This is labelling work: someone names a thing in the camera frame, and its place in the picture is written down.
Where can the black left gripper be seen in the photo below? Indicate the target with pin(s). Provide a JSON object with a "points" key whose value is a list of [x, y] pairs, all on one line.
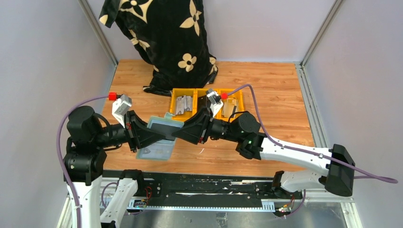
{"points": [[138, 132]]}

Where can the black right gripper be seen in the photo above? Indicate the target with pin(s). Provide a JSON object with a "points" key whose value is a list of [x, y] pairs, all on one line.
{"points": [[196, 128]]}

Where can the green leather card holder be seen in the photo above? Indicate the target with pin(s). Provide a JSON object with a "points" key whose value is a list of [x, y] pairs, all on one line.
{"points": [[166, 119]]}

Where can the silver VIP credit card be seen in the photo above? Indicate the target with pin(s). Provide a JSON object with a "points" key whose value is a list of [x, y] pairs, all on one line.
{"points": [[155, 152]]}

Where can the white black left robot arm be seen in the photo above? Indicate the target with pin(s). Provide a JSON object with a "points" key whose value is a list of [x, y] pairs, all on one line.
{"points": [[84, 161]]}

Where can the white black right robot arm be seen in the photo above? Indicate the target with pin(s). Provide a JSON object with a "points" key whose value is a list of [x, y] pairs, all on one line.
{"points": [[331, 169]]}

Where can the silver grey cards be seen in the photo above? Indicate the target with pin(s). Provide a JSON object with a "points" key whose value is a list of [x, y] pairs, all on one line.
{"points": [[183, 104]]}

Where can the gold beige cards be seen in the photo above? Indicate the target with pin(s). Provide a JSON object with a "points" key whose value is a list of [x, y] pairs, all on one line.
{"points": [[230, 106]]}

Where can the left yellow plastic bin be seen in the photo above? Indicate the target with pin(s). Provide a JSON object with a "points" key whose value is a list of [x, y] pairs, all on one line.
{"points": [[179, 92]]}

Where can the right yellow plastic bin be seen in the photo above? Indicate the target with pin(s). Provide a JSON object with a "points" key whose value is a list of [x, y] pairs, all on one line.
{"points": [[238, 95]]}

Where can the black floral blanket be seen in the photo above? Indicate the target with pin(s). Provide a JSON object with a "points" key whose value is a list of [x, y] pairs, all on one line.
{"points": [[171, 36]]}

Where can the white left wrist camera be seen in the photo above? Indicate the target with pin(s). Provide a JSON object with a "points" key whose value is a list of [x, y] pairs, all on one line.
{"points": [[121, 105]]}

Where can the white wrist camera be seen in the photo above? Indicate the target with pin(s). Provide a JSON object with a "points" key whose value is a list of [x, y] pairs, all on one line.
{"points": [[121, 105], [216, 101]]}

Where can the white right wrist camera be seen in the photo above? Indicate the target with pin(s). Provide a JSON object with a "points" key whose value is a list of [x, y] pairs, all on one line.
{"points": [[216, 101]]}

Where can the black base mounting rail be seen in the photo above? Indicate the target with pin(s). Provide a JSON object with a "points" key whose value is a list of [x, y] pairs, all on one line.
{"points": [[209, 191]]}

